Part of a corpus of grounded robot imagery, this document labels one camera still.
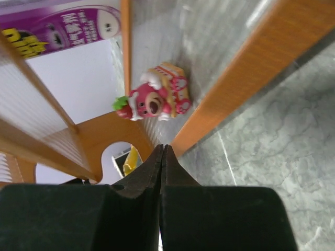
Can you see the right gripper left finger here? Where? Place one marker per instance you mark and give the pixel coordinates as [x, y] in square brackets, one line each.
[122, 216]

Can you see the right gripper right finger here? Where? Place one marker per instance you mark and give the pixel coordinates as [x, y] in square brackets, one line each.
[196, 217]

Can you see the purple spray can black cap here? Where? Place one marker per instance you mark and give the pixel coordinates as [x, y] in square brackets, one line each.
[51, 29]

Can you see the yellow chips bag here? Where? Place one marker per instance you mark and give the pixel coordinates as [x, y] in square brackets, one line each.
[132, 161]

